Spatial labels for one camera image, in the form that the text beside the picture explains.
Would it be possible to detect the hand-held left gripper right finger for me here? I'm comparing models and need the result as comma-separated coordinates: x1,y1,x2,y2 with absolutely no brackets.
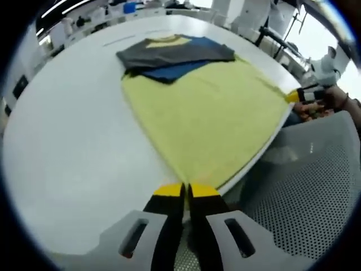
188,183,283,271

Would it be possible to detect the grey mesh office chair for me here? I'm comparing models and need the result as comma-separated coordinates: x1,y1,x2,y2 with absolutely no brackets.
225,110,361,271

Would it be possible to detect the person's right hand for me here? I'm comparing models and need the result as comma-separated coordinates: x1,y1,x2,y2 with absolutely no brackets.
324,86,349,111

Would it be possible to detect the yellow blue grey long-sleeve garment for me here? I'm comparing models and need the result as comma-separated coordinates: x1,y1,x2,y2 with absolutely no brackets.
115,33,291,190

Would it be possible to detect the white monitor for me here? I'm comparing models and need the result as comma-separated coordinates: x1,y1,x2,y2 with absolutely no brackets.
267,0,296,37

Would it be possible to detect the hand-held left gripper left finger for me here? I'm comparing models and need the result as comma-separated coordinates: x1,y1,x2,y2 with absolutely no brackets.
93,182,186,271

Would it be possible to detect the thin template tape line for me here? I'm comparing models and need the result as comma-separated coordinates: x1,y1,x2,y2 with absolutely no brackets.
103,35,138,47

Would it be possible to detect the black adjustable desk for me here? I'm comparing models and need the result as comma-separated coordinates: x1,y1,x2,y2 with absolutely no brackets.
255,25,300,60

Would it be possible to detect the black chair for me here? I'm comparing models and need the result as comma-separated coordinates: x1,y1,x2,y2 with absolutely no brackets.
12,75,29,99

